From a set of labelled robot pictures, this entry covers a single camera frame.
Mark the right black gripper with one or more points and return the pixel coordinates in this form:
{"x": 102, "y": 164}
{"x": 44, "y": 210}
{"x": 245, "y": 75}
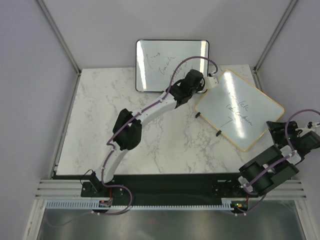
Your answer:
{"x": 274, "y": 128}

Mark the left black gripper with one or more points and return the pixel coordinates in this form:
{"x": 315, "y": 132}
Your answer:
{"x": 198, "y": 83}

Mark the yellow-framed whiteboard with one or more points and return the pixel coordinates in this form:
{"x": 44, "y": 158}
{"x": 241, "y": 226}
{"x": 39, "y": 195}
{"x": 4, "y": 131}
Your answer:
{"x": 238, "y": 110}

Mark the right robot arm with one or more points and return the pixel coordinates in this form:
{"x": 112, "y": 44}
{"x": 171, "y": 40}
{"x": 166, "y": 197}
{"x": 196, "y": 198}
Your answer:
{"x": 278, "y": 163}

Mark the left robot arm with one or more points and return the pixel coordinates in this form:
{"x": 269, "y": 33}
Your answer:
{"x": 127, "y": 131}

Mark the black-framed whiteboard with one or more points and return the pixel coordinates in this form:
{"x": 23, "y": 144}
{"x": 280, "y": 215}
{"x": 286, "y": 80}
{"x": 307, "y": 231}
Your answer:
{"x": 158, "y": 60}

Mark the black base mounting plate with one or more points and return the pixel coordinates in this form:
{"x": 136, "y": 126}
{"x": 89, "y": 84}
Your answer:
{"x": 214, "y": 185}

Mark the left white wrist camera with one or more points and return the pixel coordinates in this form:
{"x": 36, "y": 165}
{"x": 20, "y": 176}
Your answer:
{"x": 210, "y": 82}

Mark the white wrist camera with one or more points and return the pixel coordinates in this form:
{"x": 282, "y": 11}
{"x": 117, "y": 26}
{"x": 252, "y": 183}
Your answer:
{"x": 210, "y": 82}
{"x": 310, "y": 127}

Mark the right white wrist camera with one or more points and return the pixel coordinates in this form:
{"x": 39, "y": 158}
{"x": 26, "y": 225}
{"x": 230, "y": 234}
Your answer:
{"x": 310, "y": 127}

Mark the white slotted cable duct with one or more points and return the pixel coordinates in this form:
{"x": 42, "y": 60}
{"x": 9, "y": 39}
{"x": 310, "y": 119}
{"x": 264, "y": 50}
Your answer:
{"x": 77, "y": 204}

